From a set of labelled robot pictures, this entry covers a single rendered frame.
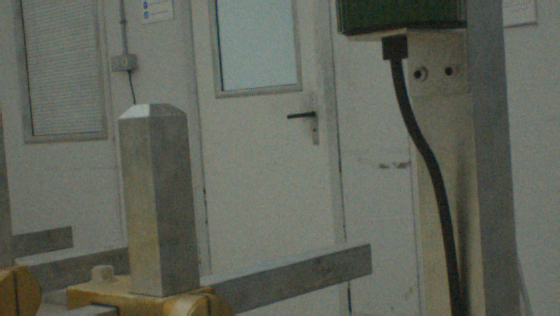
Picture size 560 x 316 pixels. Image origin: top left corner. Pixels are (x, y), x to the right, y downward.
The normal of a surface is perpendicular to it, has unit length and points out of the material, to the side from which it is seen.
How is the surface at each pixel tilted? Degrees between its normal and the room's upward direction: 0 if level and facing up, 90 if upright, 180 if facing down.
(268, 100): 90
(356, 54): 90
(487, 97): 90
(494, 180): 90
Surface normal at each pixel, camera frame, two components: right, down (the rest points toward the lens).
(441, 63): -0.68, 0.09
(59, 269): 0.73, -0.02
